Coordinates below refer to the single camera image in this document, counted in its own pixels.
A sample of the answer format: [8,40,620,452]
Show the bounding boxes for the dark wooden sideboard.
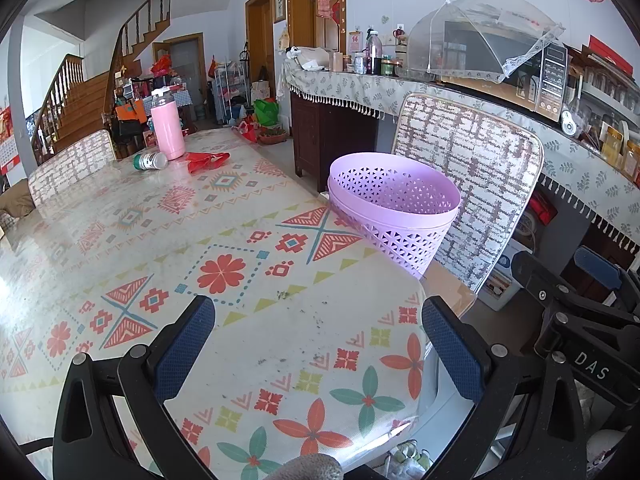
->
[290,92,381,193]

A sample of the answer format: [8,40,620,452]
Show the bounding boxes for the cluttered checkered side table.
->
[112,55,193,136]

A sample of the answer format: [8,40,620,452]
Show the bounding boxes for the red gift box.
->
[582,35,638,78]

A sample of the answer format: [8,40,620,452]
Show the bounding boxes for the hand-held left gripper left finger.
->
[52,295,217,480]

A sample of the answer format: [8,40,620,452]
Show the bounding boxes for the shelf of glass jars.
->
[565,45,640,181]

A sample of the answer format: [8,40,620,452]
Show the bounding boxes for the metal storage rack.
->
[212,60,251,126]

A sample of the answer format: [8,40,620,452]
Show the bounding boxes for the red floor bag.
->
[235,115,258,143]

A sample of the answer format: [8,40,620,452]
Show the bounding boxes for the green bag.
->
[254,99,280,127]

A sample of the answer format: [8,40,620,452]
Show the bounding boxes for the silver microwave oven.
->
[442,20,568,122]

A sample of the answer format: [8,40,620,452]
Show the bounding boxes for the white plush toy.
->
[286,46,331,72]

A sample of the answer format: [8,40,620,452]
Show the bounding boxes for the patterned upholstered chair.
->
[390,92,545,295]
[27,129,117,206]

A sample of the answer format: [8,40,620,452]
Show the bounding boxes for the person's left hand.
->
[265,452,343,480]

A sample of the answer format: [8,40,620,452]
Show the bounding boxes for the dark glass bottle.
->
[367,30,383,75]

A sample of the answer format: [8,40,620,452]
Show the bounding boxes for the grey door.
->
[152,32,207,116]

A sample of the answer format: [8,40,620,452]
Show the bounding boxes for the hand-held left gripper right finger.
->
[421,296,587,480]

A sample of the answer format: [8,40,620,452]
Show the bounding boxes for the wooden door with red ornament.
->
[287,0,347,53]

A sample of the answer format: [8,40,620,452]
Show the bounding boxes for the purple plastic basket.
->
[327,152,462,281]

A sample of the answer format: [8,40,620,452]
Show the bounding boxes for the green capped spice bottle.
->
[132,151,169,171]

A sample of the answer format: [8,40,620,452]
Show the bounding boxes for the pink thermos bottle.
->
[150,87,187,161]

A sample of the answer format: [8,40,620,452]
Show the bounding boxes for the mesh food cover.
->
[406,0,566,85]

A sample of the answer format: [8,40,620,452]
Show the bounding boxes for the white appliance box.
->
[482,240,533,311]

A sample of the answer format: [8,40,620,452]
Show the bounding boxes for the wooden staircase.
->
[32,0,173,161]

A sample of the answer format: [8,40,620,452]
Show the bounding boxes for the brown cloth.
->
[0,180,36,218]

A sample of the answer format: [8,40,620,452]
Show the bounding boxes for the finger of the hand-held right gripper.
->
[574,246,640,312]
[510,251,640,331]

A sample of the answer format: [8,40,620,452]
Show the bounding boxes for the plain wooden door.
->
[245,0,276,96]

